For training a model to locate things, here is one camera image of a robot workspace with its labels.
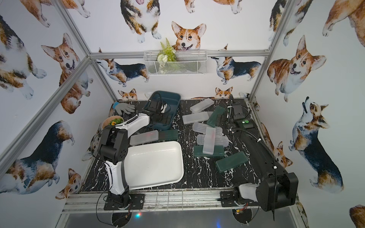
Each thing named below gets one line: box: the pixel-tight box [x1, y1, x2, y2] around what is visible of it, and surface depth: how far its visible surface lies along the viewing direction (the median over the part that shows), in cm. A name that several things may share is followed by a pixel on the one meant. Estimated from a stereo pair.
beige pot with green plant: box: [101, 115, 125, 130], surface depth 97 cm
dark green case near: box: [215, 151, 249, 174], surface depth 88 cm
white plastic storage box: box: [124, 141, 184, 190], surface depth 88 cm
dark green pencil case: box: [158, 129, 179, 143], surface depth 100 cm
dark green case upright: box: [206, 105, 226, 128], surface depth 106 cm
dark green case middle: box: [193, 145, 225, 158], surface depth 92 cm
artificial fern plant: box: [156, 37, 178, 75], surface depth 86 cm
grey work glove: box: [112, 101, 136, 116], surface depth 116 cm
